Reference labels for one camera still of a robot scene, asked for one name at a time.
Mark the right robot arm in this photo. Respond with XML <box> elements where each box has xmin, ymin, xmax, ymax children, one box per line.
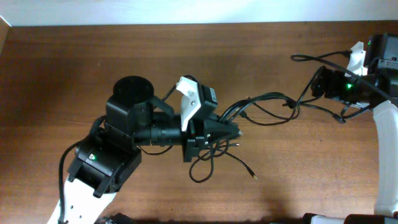
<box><xmin>311</xmin><ymin>33</ymin><xmax>397</xmax><ymax>219</ymax></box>

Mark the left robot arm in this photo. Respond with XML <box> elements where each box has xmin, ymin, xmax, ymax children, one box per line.
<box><xmin>49</xmin><ymin>75</ymin><xmax>241</xmax><ymax>223</ymax></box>

